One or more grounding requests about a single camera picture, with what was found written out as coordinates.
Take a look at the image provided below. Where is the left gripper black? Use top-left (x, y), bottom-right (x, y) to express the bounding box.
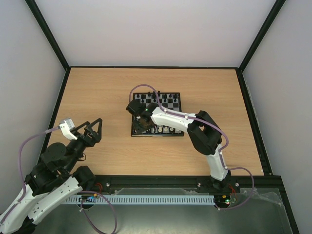
top-left (65, 117), bottom-right (104, 172)

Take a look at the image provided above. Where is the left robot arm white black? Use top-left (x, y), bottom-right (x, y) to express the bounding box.
top-left (0, 118), bottom-right (103, 234)

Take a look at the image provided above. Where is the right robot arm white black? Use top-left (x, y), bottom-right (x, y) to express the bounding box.
top-left (126, 99), bottom-right (230, 191)

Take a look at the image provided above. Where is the black white chess board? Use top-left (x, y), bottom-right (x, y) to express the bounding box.
top-left (131, 92), bottom-right (184, 137)

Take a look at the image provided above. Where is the metal sheet front panel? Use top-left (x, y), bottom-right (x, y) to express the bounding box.
top-left (32, 189), bottom-right (292, 234)

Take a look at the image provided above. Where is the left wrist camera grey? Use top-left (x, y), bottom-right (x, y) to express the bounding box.
top-left (59, 118), bottom-right (77, 140)

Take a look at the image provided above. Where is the white slotted cable duct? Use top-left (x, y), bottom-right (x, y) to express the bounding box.
top-left (63, 195), bottom-right (215, 205)

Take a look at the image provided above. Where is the black aluminium frame rail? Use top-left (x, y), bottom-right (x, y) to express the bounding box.
top-left (96, 175), bottom-right (285, 195)

